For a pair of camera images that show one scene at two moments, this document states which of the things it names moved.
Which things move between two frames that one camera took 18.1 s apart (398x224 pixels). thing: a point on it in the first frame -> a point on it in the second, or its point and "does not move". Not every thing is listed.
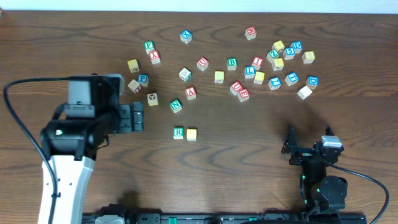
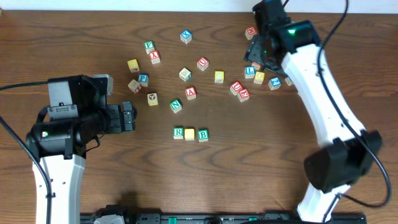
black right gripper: [303, 149] -> [253, 52]
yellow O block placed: [191, 134] does not move
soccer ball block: [152, 99] does not move
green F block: [149, 46] does not move
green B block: [232, 63] -> [203, 135]
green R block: [178, 132] does not move
